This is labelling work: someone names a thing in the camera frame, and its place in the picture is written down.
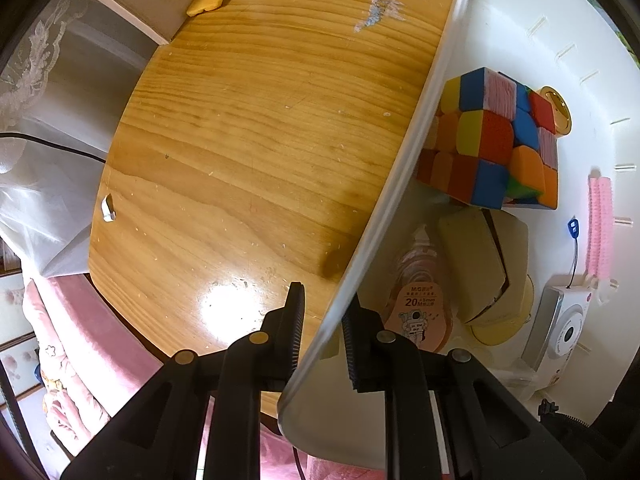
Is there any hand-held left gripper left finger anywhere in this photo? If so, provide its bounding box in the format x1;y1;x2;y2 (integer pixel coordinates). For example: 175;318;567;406
60;281;307;480

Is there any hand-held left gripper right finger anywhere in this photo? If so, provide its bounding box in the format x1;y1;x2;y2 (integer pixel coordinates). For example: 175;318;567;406
341;296;586;480

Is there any pink correction tape dispenser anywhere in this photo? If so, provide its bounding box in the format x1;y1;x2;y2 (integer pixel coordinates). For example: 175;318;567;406
382;225;456;353

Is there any white compact camera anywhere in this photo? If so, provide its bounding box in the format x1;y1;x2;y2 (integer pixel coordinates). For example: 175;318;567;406
520;216;596;388

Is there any multicoloured puzzle cube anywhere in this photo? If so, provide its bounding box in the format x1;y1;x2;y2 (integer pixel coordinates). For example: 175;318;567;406
416;66;560;211

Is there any pink folding comb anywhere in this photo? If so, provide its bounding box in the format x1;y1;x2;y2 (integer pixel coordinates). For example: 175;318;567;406
586;175;617;306

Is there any white plastic storage bin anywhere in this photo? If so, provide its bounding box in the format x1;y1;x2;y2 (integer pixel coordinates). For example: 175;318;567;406
276;0;640;471

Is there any pink blanket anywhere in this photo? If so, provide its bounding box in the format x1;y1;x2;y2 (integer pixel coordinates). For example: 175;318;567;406
22;272;168;456

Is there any black cloth with zipper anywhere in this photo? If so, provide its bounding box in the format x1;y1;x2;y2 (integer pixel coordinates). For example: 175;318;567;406
537;395;640;480

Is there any white plastic bag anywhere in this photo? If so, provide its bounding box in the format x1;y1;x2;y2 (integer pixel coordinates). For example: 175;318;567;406
0;132;108;278

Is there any small yellow plastic piece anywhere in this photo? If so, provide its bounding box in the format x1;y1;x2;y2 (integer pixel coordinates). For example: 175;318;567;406
186;0;226;17

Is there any wooden side panel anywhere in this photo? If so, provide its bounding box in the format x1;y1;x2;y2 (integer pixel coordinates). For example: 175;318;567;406
70;0;226;47

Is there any white lace curtain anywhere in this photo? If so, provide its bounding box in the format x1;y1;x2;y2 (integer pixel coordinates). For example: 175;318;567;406
0;0;151;136

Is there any thin black cable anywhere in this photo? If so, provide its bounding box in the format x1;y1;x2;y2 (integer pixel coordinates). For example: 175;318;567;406
0;132;107;163

